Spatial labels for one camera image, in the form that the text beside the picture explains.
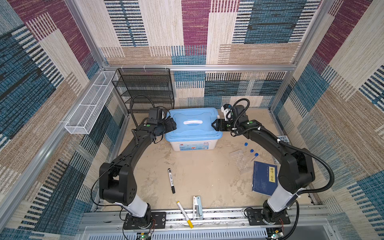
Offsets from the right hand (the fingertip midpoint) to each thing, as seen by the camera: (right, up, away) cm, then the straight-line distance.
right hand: (217, 125), depth 88 cm
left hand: (-27, +2, -1) cm, 27 cm away
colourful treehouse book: (+46, -8, +12) cm, 48 cm away
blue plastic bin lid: (-13, +1, +1) cm, 13 cm away
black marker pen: (-26, -31, -3) cm, 40 cm away
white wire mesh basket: (-80, +3, +4) cm, 81 cm away
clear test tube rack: (+15, -21, +7) cm, 27 cm away
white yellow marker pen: (-16, -46, -15) cm, 51 cm away
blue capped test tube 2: (+19, -15, -9) cm, 26 cm away
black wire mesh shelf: (-51, +26, +20) cm, 61 cm away
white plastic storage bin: (-4, -12, +3) cm, 12 cm away
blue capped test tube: (+17, -13, -8) cm, 23 cm away
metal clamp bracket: (-12, -41, -14) cm, 45 cm away
